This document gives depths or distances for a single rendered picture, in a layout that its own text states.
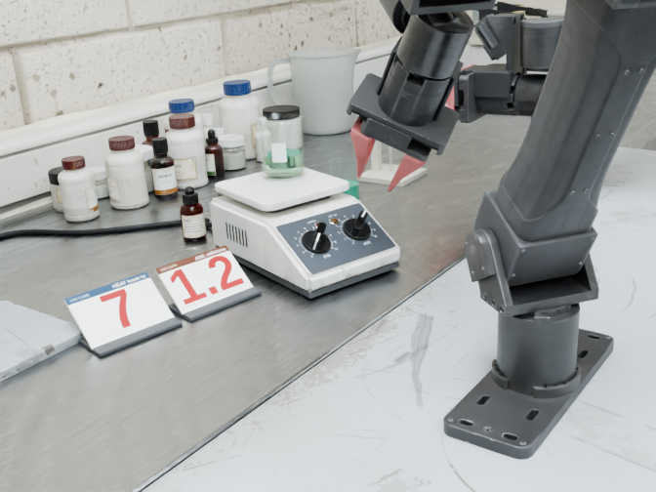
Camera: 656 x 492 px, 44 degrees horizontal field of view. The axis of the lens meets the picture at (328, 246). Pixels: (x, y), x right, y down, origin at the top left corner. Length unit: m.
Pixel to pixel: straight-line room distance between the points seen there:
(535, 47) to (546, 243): 0.52
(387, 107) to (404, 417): 0.30
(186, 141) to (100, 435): 0.67
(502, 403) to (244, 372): 0.22
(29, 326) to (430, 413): 0.41
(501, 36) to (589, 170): 0.57
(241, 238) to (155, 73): 0.60
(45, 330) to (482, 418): 0.43
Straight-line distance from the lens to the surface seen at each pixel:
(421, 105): 0.78
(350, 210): 0.92
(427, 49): 0.75
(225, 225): 0.95
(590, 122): 0.55
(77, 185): 1.17
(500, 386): 0.67
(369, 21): 1.99
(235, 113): 1.40
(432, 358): 0.73
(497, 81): 1.13
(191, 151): 1.26
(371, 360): 0.73
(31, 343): 0.82
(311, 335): 0.78
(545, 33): 1.10
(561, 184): 0.58
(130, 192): 1.20
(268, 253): 0.89
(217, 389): 0.71
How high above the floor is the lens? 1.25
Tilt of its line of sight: 21 degrees down
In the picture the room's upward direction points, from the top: 3 degrees counter-clockwise
